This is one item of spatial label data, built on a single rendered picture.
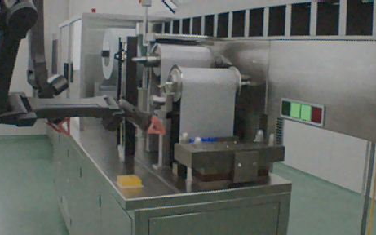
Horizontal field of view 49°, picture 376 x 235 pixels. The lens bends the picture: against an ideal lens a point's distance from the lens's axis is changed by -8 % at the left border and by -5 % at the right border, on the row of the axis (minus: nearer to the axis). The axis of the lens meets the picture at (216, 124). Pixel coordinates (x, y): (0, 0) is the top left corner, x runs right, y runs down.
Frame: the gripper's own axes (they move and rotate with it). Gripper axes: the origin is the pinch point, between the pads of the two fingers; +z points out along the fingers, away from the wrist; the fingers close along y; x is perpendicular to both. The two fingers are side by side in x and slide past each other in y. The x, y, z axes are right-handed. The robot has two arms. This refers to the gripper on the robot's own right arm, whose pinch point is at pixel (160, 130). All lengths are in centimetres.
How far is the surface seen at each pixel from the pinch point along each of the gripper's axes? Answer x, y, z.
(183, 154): -3.8, 12.6, 7.1
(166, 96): 13.2, -6.9, -2.0
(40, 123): -63, -557, 40
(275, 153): 13.7, 20.3, 37.6
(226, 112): 20.0, 0.7, 20.7
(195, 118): 11.0, 0.5, 10.1
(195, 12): 68, -64, 9
